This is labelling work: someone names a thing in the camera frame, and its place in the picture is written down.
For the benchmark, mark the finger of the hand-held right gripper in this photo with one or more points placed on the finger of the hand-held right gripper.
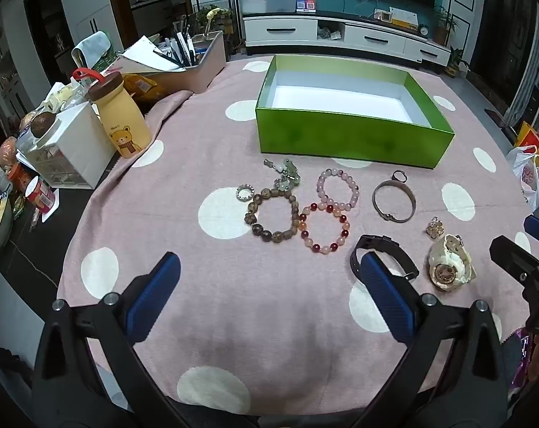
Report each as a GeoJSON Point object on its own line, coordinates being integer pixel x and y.
{"type": "Point", "coordinates": [537, 226]}
{"type": "Point", "coordinates": [514, 256]}

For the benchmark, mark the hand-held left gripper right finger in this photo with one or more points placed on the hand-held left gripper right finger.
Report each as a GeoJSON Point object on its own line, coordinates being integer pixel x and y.
{"type": "Point", "coordinates": [385, 294]}

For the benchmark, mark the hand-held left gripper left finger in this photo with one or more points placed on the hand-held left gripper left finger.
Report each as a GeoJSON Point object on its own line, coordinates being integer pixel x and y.
{"type": "Point", "coordinates": [156, 294]}

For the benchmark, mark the black wristband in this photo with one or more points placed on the black wristband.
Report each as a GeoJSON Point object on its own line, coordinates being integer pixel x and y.
{"type": "Point", "coordinates": [376, 241]}

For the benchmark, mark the white wristwatch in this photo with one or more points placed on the white wristwatch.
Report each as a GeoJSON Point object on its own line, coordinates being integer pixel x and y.
{"type": "Point", "coordinates": [447, 272]}

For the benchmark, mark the small gold brooch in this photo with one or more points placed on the small gold brooch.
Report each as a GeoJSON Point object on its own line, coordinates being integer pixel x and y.
{"type": "Point", "coordinates": [435, 227]}

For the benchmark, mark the silver bangle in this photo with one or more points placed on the silver bangle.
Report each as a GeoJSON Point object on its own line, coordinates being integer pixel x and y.
{"type": "Point", "coordinates": [410, 191]}

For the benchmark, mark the green cardboard box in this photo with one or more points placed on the green cardboard box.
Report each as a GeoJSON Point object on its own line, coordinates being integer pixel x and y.
{"type": "Point", "coordinates": [341, 138]}

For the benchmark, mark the white plastic bag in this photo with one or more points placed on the white plastic bag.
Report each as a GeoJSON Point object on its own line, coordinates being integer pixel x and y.
{"type": "Point", "coordinates": [528, 178]}

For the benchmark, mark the orange paper bag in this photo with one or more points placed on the orange paper bag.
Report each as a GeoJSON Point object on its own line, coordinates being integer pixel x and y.
{"type": "Point", "coordinates": [530, 136]}

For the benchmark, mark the pink polka dot tablecloth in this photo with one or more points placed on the pink polka dot tablecloth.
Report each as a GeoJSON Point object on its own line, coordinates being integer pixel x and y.
{"type": "Point", "coordinates": [251, 298]}

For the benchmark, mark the red and white tub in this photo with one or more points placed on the red and white tub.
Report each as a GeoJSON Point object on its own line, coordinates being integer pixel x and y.
{"type": "Point", "coordinates": [40, 194]}

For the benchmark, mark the yellow bear bottle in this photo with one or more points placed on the yellow bear bottle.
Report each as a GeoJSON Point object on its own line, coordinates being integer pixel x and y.
{"type": "Point", "coordinates": [124, 129]}

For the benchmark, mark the white drawer organizer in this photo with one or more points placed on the white drawer organizer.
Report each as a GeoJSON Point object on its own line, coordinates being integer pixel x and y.
{"type": "Point", "coordinates": [78, 142]}

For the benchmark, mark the small potted plant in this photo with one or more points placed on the small potted plant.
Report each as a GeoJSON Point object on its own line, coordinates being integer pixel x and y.
{"type": "Point", "coordinates": [455, 60]}

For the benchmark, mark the brown round fruit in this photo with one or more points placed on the brown round fruit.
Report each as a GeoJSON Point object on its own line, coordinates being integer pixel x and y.
{"type": "Point", "coordinates": [43, 125]}

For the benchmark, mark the orange snack packet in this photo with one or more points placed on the orange snack packet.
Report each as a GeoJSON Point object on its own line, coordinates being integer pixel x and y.
{"type": "Point", "coordinates": [140, 85]}

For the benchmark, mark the tall potted plant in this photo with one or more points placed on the tall potted plant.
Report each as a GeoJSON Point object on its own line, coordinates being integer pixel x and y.
{"type": "Point", "coordinates": [443, 26]}

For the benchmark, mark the small alarm clock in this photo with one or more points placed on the small alarm clock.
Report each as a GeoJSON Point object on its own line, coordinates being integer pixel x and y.
{"type": "Point", "coordinates": [423, 30]}

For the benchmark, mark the pink storage box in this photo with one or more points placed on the pink storage box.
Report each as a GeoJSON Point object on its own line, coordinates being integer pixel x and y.
{"type": "Point", "coordinates": [207, 67]}

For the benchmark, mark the white paper sheets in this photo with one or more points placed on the white paper sheets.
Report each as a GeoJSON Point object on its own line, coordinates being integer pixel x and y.
{"type": "Point", "coordinates": [147, 53]}

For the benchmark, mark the yellow desk calendar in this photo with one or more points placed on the yellow desk calendar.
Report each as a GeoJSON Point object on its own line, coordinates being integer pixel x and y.
{"type": "Point", "coordinates": [401, 18]}

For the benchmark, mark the bunch of pens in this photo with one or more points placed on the bunch of pens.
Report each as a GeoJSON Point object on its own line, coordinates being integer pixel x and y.
{"type": "Point", "coordinates": [182, 47]}

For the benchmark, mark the white folded cloth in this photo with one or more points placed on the white folded cloth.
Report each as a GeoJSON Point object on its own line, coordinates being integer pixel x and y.
{"type": "Point", "coordinates": [91, 47]}

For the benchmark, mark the white television cabinet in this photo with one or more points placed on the white television cabinet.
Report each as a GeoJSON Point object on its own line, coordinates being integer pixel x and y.
{"type": "Point", "coordinates": [287, 31]}

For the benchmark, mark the bushy potted plant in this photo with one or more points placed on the bushy potted plant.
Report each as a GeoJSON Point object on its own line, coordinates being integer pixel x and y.
{"type": "Point", "coordinates": [216, 18]}

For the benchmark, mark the small blue and red boxes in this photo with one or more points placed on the small blue and red boxes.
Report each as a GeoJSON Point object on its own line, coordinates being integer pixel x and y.
{"type": "Point", "coordinates": [307, 4]}

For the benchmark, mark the clear plastic storage bin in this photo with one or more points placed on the clear plastic storage bin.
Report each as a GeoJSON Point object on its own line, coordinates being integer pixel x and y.
{"type": "Point", "coordinates": [265, 1]}

